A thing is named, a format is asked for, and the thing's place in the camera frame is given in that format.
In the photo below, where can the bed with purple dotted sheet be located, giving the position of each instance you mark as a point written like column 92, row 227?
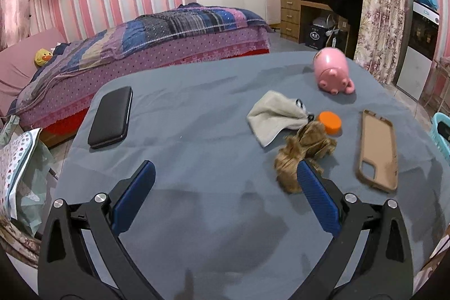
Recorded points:
column 175, row 55

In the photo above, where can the floral patterned cloth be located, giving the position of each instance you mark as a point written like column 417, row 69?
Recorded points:
column 17, row 240

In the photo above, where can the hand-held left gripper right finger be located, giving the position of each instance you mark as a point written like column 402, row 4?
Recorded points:
column 318, row 198

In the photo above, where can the orange bottle cap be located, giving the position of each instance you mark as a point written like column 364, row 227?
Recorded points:
column 329, row 122

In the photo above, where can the blue plastic mesh basket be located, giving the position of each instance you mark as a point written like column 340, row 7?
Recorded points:
column 441, row 131

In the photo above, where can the pink pig mug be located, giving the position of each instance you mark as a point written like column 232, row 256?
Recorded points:
column 332, row 69

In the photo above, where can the grey towel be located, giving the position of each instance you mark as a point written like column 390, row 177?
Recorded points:
column 274, row 113

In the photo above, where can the yellow duck plush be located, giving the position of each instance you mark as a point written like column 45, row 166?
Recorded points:
column 43, row 56

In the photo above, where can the black phone wallet case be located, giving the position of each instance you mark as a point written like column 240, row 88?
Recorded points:
column 110, row 117

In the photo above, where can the brown furry cloth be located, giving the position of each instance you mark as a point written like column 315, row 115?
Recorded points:
column 302, row 149

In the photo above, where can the floral curtain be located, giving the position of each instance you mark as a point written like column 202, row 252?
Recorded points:
column 379, row 22

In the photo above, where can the brown phone case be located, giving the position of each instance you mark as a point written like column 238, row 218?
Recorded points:
column 378, row 149

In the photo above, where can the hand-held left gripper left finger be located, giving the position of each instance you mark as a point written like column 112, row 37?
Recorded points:
column 133, row 198

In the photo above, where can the wooden desk with drawers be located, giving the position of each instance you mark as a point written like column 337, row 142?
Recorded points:
column 291, row 13

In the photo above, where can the water dispenser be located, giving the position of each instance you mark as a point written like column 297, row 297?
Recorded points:
column 422, row 47

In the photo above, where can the patchwork plaid quilt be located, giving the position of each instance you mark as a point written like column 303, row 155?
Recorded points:
column 140, row 33

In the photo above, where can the black box under desk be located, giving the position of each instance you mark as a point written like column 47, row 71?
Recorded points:
column 316, row 38

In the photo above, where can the polka dot pillow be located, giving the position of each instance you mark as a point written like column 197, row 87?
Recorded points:
column 14, row 159

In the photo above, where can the green plastic bag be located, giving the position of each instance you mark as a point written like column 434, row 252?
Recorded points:
column 33, row 198

